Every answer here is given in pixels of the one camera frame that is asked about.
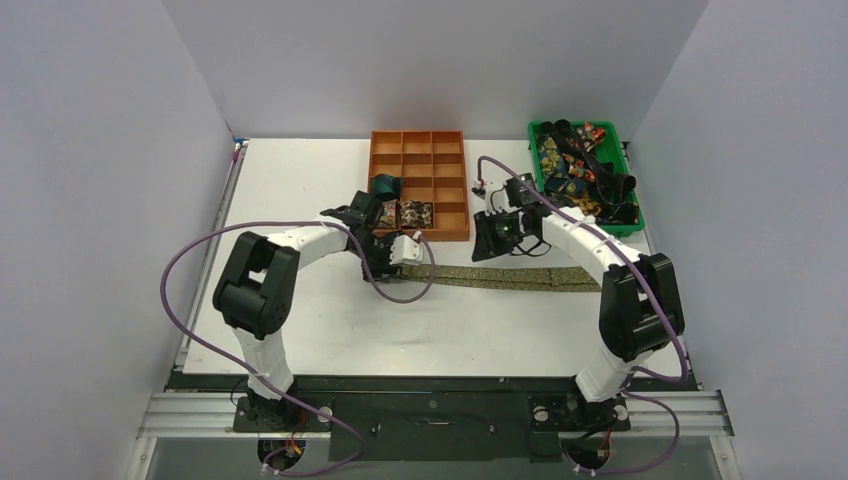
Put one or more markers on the green plastic bin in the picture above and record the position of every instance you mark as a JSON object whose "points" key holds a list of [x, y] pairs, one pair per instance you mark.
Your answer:
{"points": [[596, 185]]}

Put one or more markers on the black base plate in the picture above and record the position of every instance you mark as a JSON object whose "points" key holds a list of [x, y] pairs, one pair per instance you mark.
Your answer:
{"points": [[359, 413]]}

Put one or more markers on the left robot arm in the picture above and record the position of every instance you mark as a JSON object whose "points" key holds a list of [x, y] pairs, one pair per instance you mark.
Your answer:
{"points": [[256, 288]]}

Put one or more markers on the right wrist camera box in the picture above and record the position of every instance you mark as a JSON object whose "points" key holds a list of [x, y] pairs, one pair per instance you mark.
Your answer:
{"points": [[494, 196]]}

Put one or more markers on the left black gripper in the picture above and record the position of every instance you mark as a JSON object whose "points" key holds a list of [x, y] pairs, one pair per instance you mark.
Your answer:
{"points": [[383, 271]]}

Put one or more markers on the rolled dotted colourful tie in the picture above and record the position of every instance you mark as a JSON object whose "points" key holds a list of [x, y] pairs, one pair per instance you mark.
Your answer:
{"points": [[388, 218]]}

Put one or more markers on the orange compartment tray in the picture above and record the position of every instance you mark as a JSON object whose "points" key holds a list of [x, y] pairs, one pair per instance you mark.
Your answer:
{"points": [[432, 165]]}

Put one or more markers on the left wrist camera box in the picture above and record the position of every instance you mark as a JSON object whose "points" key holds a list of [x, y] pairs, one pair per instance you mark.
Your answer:
{"points": [[407, 250]]}

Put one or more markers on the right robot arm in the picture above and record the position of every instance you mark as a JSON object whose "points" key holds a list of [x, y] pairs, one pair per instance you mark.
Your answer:
{"points": [[640, 308]]}

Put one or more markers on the rolled dark green tie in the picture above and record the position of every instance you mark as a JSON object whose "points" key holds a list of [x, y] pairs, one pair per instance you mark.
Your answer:
{"points": [[386, 187]]}

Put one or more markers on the olive floral patterned tie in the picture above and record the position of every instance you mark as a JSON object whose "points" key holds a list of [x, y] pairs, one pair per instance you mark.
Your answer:
{"points": [[560, 279]]}

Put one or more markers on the pile of patterned ties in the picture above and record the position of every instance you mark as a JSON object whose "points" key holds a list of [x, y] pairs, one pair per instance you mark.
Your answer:
{"points": [[583, 172]]}

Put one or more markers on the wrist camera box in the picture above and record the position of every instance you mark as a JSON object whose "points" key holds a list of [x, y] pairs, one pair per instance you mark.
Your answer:
{"points": [[407, 250], [494, 196]]}

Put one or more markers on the rolled black floral tie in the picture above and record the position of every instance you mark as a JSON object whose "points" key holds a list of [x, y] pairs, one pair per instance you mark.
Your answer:
{"points": [[416, 215]]}

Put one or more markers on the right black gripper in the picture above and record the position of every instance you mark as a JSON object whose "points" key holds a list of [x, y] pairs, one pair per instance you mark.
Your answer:
{"points": [[494, 234]]}

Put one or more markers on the aluminium frame rail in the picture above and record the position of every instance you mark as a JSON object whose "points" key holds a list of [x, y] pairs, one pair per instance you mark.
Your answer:
{"points": [[190, 436]]}

